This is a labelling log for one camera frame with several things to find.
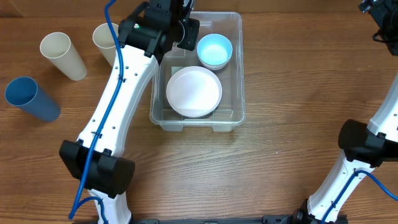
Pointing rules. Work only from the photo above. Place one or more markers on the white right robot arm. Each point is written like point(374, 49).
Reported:
point(363, 147)

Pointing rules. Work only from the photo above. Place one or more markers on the white label in bin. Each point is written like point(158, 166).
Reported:
point(175, 70)

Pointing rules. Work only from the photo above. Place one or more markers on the blue plastic cup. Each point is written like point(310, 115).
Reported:
point(26, 94)

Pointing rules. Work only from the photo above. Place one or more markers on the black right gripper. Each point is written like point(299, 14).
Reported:
point(375, 9)

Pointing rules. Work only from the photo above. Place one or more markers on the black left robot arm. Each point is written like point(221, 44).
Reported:
point(96, 157)

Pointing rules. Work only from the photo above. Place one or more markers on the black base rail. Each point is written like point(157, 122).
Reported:
point(266, 219)

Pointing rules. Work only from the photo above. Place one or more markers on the white pink plastic plate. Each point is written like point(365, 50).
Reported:
point(194, 91)

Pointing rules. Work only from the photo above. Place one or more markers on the cream plastic cup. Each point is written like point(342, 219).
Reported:
point(104, 41)
point(58, 48)

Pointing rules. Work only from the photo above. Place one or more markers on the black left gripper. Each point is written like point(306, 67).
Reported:
point(193, 25)

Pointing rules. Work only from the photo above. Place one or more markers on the clear plastic storage bin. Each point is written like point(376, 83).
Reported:
point(230, 113)

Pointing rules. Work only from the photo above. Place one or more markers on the light blue plastic bowl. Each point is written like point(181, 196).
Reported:
point(214, 49)

